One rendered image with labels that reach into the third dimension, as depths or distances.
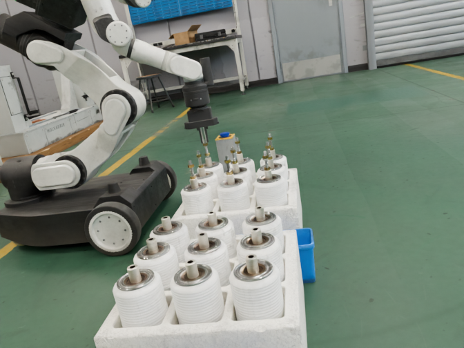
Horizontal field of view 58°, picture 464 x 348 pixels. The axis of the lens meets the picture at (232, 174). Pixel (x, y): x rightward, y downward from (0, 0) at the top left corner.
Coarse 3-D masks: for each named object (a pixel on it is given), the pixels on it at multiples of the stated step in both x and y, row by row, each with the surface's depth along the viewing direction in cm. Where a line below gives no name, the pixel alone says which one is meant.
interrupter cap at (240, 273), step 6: (240, 264) 82; (258, 264) 81; (264, 264) 80; (270, 264) 80; (234, 270) 80; (240, 270) 80; (246, 270) 80; (264, 270) 79; (270, 270) 78; (240, 276) 78; (246, 276) 78; (252, 276) 77; (258, 276) 77; (264, 276) 76
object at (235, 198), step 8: (240, 184) 129; (224, 192) 128; (232, 192) 128; (240, 192) 128; (248, 192) 132; (224, 200) 129; (232, 200) 128; (240, 200) 129; (248, 200) 132; (224, 208) 131; (232, 208) 129; (240, 208) 130; (248, 208) 132
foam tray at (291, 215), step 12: (288, 168) 160; (288, 180) 147; (288, 192) 136; (216, 204) 136; (252, 204) 131; (288, 204) 126; (300, 204) 157; (180, 216) 132; (192, 216) 130; (204, 216) 128; (228, 216) 127; (240, 216) 127; (288, 216) 124; (300, 216) 144; (192, 228) 130; (240, 228) 128; (288, 228) 126; (300, 228) 133
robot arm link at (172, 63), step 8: (168, 56) 140; (176, 56) 139; (168, 64) 140; (176, 64) 139; (184, 64) 140; (192, 64) 140; (176, 72) 140; (184, 72) 140; (192, 72) 141; (200, 72) 141
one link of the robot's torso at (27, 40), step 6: (36, 30) 158; (42, 30) 162; (30, 36) 156; (36, 36) 156; (42, 36) 157; (48, 36) 159; (54, 36) 162; (24, 42) 157; (54, 42) 157; (60, 42) 159; (24, 48) 158; (24, 54) 160; (42, 66) 159; (48, 66) 160; (54, 66) 161
